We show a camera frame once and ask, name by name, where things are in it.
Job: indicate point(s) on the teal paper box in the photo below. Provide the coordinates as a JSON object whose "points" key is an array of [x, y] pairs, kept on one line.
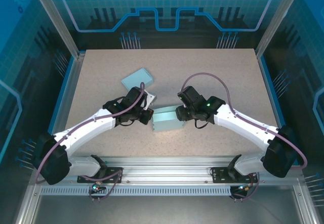
{"points": [[136, 78], [167, 125]]}

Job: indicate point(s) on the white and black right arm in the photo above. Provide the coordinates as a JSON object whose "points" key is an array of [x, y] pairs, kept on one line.
{"points": [[243, 127]]}

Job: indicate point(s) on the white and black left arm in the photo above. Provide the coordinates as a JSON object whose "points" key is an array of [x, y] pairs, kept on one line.
{"points": [[83, 130]]}

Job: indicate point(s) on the blue table edge strip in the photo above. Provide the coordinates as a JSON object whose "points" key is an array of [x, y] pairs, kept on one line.
{"points": [[55, 112], [278, 102]]}

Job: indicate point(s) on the black left adapter with light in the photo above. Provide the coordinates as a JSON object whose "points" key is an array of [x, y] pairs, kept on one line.
{"points": [[97, 188]]}

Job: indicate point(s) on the black adapter with light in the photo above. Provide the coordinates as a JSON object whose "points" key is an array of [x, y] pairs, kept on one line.
{"points": [[97, 188], [241, 189]]}

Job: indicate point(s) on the black right adapter with light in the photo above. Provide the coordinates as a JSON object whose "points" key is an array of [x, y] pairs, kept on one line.
{"points": [[241, 189]]}

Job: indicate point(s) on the white left camera mount plate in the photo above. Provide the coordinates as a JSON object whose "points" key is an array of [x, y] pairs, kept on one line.
{"points": [[150, 99]]}

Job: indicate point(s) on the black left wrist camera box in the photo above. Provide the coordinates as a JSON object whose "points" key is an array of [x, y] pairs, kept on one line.
{"points": [[135, 96]]}

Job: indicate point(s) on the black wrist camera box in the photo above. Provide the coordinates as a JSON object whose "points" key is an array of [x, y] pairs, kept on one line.
{"points": [[191, 96], [135, 96]]}

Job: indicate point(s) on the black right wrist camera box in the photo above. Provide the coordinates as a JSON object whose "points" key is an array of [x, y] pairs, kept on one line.
{"points": [[191, 96]]}

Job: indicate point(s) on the wide aluminium frame rail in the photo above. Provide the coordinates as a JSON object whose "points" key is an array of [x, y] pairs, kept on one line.
{"points": [[167, 169]]}

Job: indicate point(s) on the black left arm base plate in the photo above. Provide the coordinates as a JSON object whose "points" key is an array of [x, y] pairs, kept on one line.
{"points": [[114, 174]]}

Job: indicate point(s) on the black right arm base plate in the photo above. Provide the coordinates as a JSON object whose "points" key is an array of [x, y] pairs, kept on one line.
{"points": [[219, 174]]}

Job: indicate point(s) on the aluminium side rail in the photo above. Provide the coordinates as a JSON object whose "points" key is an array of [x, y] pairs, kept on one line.
{"points": [[64, 107]]}

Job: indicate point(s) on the aluminium frame post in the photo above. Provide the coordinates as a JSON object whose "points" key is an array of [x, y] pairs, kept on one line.
{"points": [[58, 18], [278, 18]]}

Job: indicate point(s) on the aluminium lower frame rail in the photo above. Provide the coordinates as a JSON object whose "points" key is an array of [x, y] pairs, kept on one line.
{"points": [[27, 203], [306, 203]]}

